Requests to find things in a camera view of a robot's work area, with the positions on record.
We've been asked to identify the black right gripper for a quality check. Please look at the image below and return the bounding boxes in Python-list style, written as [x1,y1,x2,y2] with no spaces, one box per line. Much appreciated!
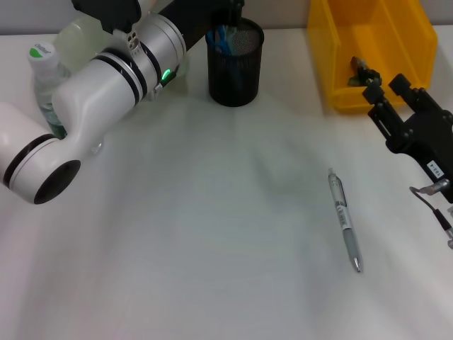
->
[362,72,453,205]

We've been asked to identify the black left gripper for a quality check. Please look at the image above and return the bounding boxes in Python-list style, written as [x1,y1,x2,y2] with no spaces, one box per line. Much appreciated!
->
[156,0,246,53]

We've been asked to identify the small dark object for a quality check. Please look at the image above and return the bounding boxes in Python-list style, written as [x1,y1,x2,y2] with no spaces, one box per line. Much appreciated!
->
[346,55,383,87]

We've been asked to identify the blue cyan scissors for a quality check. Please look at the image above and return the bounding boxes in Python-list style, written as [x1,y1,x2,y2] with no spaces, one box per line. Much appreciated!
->
[207,23,235,57]

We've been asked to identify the silver ballpoint pen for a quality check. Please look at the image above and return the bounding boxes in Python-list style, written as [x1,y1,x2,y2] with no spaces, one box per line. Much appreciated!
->
[327,168,364,273]

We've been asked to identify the clear water bottle green label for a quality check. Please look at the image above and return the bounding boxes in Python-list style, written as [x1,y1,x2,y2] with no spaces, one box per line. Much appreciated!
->
[27,41,105,156]

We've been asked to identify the black mesh pen cup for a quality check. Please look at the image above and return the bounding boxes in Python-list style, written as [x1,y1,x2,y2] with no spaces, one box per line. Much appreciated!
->
[205,17,265,107]

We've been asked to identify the green glass fruit bowl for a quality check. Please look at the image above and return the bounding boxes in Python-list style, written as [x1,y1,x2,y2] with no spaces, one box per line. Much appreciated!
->
[55,18,190,82]

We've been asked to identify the yellow plastic bin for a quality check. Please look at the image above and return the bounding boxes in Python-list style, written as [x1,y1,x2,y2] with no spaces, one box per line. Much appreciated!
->
[306,0,439,115]

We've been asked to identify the left gripper cable with connector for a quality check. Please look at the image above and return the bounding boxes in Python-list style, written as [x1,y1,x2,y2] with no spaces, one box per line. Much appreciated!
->
[152,79,167,102]

